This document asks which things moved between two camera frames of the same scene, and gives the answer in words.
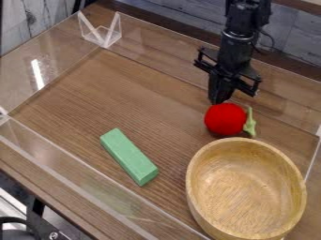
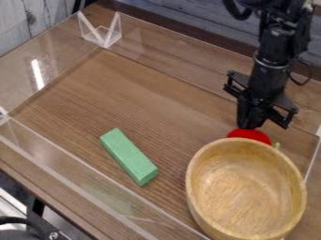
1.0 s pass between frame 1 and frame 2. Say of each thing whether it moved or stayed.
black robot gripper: moved
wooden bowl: stayed
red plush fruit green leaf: moved
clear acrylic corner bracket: stayed
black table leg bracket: stayed
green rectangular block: stayed
